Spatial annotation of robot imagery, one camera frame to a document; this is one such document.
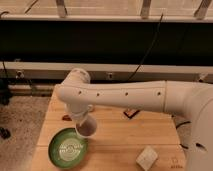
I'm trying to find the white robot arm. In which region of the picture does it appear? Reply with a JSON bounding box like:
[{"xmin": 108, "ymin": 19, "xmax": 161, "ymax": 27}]
[{"xmin": 57, "ymin": 68, "xmax": 213, "ymax": 171}]

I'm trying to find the green ceramic bowl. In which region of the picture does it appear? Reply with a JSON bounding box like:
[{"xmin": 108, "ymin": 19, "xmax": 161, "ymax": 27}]
[{"xmin": 48, "ymin": 128, "xmax": 88, "ymax": 169}]

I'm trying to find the white plastic bottle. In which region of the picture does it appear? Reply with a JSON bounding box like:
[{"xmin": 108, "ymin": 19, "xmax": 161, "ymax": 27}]
[{"xmin": 88, "ymin": 105, "xmax": 95, "ymax": 112}]

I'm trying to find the red chili pepper toy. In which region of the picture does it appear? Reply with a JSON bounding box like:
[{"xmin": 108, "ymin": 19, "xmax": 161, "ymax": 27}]
[{"xmin": 62, "ymin": 115, "xmax": 72, "ymax": 121}]

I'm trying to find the brown chocolate bar box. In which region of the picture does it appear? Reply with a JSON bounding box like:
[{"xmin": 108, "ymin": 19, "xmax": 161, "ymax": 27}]
[{"xmin": 124, "ymin": 109, "xmax": 139, "ymax": 119}]

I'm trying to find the white sponge block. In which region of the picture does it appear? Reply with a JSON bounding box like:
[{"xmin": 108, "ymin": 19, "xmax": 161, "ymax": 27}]
[{"xmin": 136, "ymin": 146, "xmax": 158, "ymax": 171}]

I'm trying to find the black object on floor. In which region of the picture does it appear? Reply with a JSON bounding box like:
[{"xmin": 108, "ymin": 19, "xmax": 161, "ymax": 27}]
[{"xmin": 0, "ymin": 127, "xmax": 11, "ymax": 139}]

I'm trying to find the black floor cable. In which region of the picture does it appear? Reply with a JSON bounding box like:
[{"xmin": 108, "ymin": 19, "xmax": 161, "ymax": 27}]
[{"xmin": 175, "ymin": 120, "xmax": 192, "ymax": 150}]

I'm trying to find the black hanging cable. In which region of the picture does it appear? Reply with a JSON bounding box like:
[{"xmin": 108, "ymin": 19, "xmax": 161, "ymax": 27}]
[{"xmin": 125, "ymin": 12, "xmax": 165, "ymax": 83}]

